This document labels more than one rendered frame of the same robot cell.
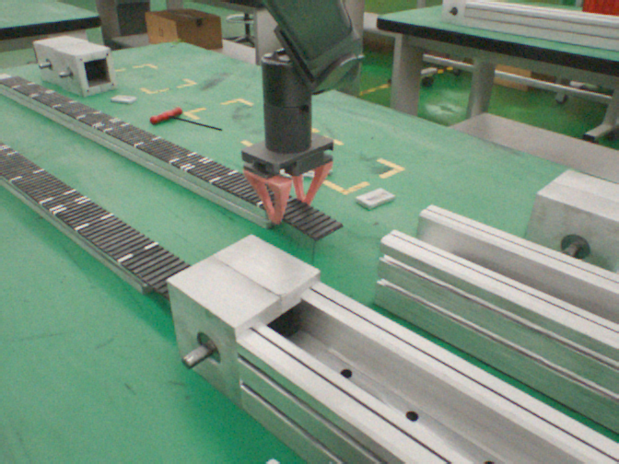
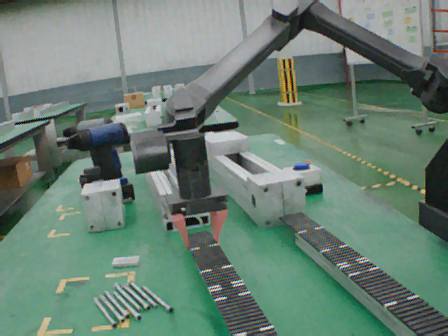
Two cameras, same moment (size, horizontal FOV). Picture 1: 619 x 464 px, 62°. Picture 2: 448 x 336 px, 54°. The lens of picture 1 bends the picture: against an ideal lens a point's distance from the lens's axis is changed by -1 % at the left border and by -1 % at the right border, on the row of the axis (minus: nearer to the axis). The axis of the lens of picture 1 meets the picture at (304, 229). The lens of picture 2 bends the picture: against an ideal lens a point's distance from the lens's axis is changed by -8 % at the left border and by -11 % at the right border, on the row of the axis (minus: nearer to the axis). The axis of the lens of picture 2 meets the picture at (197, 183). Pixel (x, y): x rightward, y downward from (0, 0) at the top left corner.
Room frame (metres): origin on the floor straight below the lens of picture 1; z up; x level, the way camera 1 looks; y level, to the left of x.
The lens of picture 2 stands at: (1.22, 0.53, 1.12)
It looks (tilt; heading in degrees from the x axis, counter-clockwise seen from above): 14 degrees down; 219
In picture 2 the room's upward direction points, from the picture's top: 7 degrees counter-clockwise
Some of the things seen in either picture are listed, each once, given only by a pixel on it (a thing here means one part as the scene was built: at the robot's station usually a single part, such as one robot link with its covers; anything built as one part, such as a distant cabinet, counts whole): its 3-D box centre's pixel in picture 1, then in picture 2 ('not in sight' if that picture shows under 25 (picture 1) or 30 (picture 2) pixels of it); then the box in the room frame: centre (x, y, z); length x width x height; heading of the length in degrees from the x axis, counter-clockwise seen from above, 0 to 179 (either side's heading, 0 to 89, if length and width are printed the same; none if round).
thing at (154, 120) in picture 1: (191, 121); not in sight; (0.98, 0.22, 0.79); 0.16 x 0.08 x 0.02; 56
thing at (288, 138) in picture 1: (287, 130); (194, 184); (0.59, 0.02, 0.92); 0.10 x 0.07 x 0.07; 136
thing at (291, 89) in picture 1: (290, 78); (186, 150); (0.60, 0.02, 0.98); 0.07 x 0.06 x 0.07; 137
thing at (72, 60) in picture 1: (82, 70); not in sight; (1.23, 0.53, 0.83); 0.11 x 0.10 x 0.10; 139
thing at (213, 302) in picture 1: (237, 323); (281, 197); (0.35, 0.06, 0.83); 0.12 x 0.09 x 0.10; 137
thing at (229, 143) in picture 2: not in sight; (224, 147); (0.06, -0.28, 0.87); 0.16 x 0.11 x 0.07; 47
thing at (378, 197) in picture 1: (375, 198); (126, 261); (0.67, -0.10, 0.78); 0.05 x 0.03 x 0.01; 126
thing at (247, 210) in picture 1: (98, 128); not in sight; (0.93, 0.39, 0.79); 0.96 x 0.04 x 0.03; 47
